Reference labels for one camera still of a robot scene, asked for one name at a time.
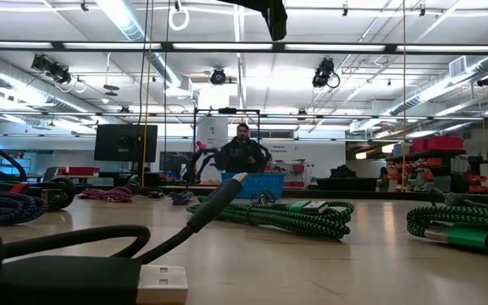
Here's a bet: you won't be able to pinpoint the black aluminium table frame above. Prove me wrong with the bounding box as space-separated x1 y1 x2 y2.
0 181 488 209

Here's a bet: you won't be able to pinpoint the storage shelf unit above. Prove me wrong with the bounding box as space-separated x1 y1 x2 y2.
385 148 469 194

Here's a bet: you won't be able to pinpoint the blue plastic basket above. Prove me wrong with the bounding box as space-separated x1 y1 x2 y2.
220 171 287 200

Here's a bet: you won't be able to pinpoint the black cable silver USB plug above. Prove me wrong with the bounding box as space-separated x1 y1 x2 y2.
0 171 249 305

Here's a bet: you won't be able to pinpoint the overhead LED light bar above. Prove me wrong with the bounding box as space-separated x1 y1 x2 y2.
0 40 488 55

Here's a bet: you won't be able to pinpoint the white hanging ring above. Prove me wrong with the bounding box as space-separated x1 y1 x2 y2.
168 7 191 32

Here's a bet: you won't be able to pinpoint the black metal stand frame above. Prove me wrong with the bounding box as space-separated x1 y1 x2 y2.
191 108 262 187

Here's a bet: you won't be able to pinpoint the red articulated lamp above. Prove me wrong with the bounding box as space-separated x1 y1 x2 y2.
182 140 219 184

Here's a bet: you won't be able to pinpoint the purple braided cable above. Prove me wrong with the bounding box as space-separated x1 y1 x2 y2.
169 189 195 207
0 190 49 226

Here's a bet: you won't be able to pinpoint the dark green braided cable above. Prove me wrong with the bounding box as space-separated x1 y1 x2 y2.
186 195 355 241

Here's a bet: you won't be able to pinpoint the black bag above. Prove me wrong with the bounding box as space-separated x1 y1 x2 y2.
330 164 358 179

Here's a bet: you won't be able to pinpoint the black cable red band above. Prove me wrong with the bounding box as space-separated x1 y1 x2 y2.
0 175 77 212

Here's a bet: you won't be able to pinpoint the black storage bin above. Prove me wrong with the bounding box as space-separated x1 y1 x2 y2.
314 176 380 192

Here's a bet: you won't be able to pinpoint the maroon braided cable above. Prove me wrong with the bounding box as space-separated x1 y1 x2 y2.
77 186 134 204

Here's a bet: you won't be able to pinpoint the red storage bins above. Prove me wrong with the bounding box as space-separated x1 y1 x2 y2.
410 136 465 153

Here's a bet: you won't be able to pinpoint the black monitor screen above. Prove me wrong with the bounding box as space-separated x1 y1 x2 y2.
93 123 159 164

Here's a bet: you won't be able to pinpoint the yellow hanging cord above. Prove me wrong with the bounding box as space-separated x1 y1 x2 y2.
141 0 154 188

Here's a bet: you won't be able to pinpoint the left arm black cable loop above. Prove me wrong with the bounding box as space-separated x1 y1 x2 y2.
0 113 28 184

